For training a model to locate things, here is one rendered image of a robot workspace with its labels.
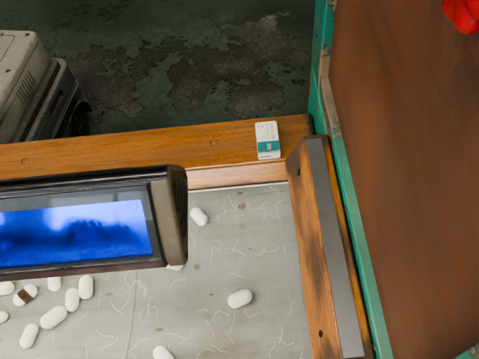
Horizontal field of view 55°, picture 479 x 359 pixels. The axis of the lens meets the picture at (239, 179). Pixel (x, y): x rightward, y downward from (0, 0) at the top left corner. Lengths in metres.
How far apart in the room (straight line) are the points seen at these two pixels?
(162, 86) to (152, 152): 1.20
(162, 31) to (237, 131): 1.48
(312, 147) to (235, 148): 0.17
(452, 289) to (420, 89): 0.13
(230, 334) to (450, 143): 0.42
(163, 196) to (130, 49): 1.86
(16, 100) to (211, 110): 0.71
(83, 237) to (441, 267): 0.24
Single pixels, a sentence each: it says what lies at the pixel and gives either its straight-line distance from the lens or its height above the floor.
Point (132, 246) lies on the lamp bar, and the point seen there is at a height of 1.07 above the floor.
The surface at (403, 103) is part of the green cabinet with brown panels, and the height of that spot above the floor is 1.08.
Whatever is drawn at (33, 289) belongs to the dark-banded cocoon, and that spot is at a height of 0.76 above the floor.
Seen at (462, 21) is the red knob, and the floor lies 1.23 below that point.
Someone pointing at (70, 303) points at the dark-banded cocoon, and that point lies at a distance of 0.69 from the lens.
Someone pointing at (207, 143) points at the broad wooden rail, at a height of 0.76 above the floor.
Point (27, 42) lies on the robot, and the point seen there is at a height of 0.47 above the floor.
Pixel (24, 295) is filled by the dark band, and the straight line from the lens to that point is 0.72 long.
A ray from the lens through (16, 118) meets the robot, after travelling 1.48.
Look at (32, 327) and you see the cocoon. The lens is 0.70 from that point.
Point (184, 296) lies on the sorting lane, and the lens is 0.66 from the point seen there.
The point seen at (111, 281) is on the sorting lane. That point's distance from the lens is 0.70.
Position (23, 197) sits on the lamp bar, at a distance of 0.33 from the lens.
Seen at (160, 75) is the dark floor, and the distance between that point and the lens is 1.99.
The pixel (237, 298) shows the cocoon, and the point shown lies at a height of 0.76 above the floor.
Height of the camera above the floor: 1.36
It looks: 58 degrees down
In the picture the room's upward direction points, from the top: 8 degrees counter-clockwise
